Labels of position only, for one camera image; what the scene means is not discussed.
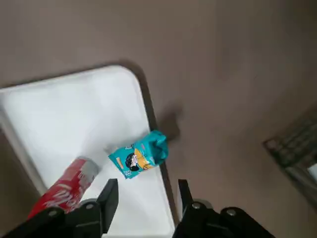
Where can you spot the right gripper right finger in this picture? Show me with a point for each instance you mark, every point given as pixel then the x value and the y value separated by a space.
pixel 210 223

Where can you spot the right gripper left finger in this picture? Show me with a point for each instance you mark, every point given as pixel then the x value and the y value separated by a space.
pixel 74 220

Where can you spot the red cola bottle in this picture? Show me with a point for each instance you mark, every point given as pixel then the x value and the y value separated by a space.
pixel 64 188

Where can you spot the teal chips packet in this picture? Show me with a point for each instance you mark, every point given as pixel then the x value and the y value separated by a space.
pixel 138 156

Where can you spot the white rectangular tray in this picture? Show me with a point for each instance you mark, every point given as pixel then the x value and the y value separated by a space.
pixel 74 111

